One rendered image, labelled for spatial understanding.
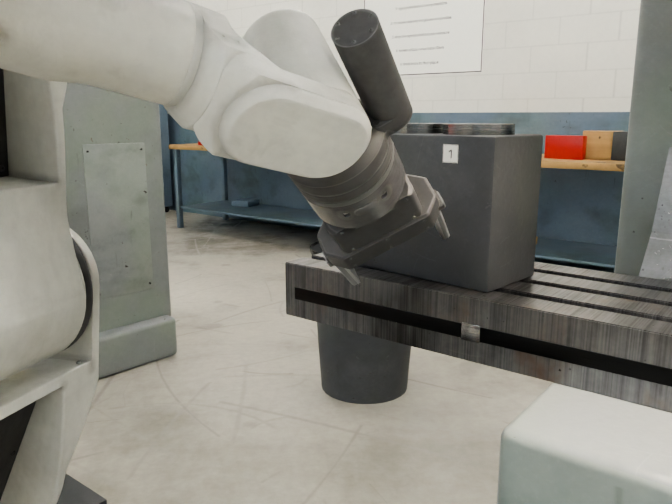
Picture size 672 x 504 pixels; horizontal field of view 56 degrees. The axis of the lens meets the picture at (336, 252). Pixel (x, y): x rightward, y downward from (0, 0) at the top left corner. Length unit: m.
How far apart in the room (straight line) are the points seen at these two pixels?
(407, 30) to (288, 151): 5.49
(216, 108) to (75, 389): 0.36
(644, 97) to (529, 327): 0.55
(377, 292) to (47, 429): 0.42
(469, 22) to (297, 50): 5.17
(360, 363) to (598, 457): 2.03
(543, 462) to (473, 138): 0.37
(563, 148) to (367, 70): 4.20
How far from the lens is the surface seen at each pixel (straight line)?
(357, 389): 2.65
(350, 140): 0.43
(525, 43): 5.39
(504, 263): 0.80
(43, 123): 0.59
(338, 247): 0.60
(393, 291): 0.81
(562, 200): 5.25
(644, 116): 1.17
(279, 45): 0.46
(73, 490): 2.24
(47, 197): 0.58
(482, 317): 0.76
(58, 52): 0.37
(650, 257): 1.08
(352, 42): 0.44
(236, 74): 0.39
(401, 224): 0.58
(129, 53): 0.38
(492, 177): 0.75
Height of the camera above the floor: 1.17
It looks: 12 degrees down
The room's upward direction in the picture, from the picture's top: straight up
